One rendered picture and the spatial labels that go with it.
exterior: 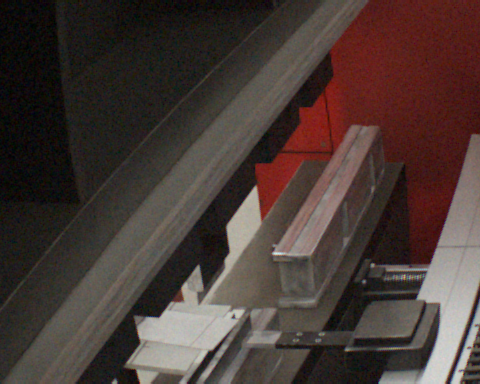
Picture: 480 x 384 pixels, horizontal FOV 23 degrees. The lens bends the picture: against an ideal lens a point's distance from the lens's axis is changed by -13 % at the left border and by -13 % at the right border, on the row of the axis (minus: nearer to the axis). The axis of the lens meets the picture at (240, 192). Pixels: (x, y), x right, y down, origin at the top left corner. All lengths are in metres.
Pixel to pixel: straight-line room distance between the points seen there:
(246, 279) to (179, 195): 1.20
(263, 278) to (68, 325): 1.35
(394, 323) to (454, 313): 0.13
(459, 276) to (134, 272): 1.00
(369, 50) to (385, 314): 0.87
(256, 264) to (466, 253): 0.45
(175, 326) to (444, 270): 0.39
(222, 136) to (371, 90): 1.43
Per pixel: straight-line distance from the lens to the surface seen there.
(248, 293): 2.03
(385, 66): 2.35
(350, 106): 2.40
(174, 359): 1.62
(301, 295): 1.97
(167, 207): 0.86
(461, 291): 1.71
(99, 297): 0.76
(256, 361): 1.70
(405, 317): 1.57
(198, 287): 1.56
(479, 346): 1.50
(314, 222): 2.00
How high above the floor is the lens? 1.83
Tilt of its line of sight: 24 degrees down
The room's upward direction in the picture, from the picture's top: 8 degrees counter-clockwise
